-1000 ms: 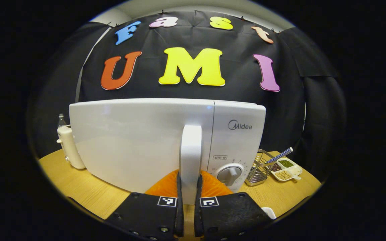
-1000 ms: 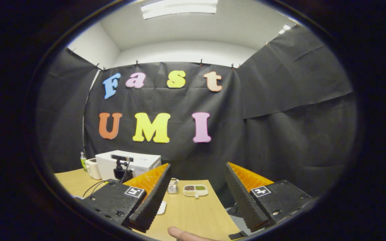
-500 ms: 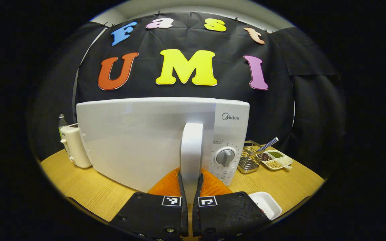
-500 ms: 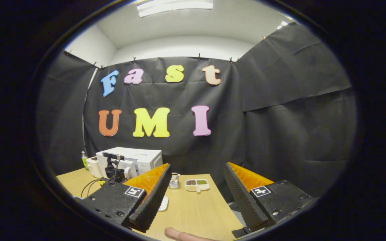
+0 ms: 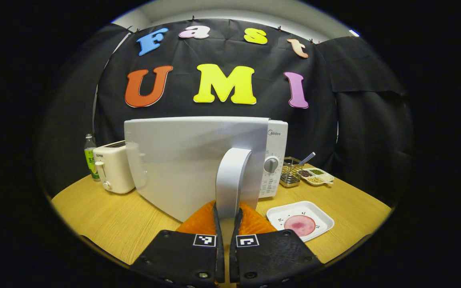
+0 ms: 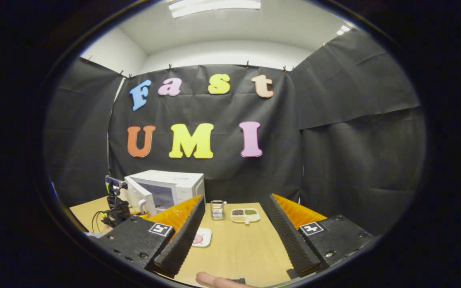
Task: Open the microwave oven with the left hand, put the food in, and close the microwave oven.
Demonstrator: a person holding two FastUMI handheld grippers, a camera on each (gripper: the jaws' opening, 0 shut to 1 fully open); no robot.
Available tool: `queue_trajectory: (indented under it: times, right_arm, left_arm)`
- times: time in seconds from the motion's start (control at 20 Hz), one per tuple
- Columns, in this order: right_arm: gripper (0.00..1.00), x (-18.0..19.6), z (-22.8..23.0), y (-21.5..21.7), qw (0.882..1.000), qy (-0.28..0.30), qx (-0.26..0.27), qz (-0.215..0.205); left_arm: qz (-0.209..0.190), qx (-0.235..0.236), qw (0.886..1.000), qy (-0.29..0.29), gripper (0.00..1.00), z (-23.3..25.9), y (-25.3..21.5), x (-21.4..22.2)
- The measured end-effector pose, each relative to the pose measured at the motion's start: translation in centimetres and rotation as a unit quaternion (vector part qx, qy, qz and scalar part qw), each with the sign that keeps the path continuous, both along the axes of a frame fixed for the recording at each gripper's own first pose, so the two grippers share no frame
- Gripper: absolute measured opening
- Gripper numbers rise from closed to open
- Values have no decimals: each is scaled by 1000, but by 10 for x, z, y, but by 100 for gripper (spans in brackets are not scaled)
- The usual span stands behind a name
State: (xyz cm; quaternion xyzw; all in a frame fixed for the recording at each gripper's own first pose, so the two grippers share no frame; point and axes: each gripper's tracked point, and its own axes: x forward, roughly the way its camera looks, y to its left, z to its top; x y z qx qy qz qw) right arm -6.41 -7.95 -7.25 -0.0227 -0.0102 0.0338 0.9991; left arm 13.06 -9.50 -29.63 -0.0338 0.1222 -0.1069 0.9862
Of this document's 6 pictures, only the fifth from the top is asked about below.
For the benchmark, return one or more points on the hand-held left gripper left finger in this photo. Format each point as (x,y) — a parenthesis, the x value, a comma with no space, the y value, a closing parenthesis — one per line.
(219,256)

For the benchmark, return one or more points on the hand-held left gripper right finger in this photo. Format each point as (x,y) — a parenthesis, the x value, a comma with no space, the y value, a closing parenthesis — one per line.
(233,256)

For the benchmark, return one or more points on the white square plate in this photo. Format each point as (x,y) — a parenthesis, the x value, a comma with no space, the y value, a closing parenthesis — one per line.
(282,214)

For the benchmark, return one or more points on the pink round meat slice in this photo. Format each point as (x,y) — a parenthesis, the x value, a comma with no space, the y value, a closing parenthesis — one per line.
(299,225)

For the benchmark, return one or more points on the white microwave oven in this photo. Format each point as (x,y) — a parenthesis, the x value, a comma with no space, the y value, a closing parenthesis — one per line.
(182,160)

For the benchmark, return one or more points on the white divided grain dish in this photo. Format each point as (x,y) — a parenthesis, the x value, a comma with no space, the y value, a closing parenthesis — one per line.
(315,180)

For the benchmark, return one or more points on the white toaster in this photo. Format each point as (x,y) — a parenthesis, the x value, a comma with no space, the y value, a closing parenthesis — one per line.
(114,168)

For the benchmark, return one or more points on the green label drink bottle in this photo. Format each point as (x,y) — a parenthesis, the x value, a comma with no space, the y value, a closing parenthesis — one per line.
(90,160)

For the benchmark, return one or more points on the black backdrop cloth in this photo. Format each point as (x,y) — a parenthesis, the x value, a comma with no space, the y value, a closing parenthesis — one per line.
(182,88)

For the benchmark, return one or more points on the ceiling light panel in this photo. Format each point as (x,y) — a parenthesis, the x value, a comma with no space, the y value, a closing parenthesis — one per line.
(353,32)

